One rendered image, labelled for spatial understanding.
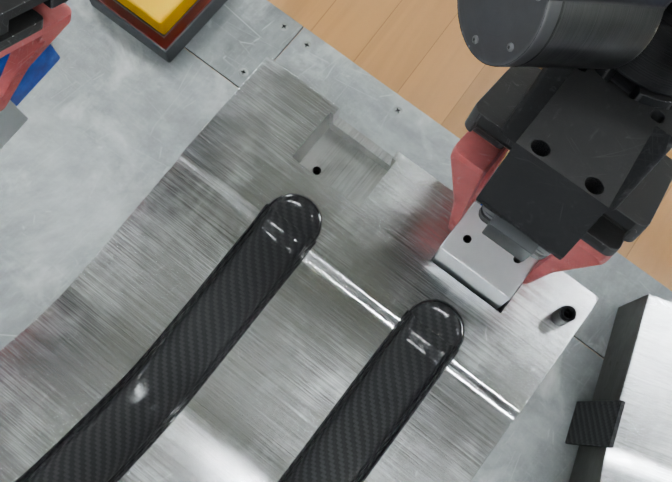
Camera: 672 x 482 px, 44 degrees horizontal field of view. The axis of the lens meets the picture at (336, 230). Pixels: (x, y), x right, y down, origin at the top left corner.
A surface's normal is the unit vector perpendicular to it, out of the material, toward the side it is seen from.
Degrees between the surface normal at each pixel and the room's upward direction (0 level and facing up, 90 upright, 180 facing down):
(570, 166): 29
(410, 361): 3
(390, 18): 0
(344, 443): 4
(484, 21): 68
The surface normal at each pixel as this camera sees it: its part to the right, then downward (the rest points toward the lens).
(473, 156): 0.32, -0.60
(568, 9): 0.44, 0.42
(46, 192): 0.04, -0.25
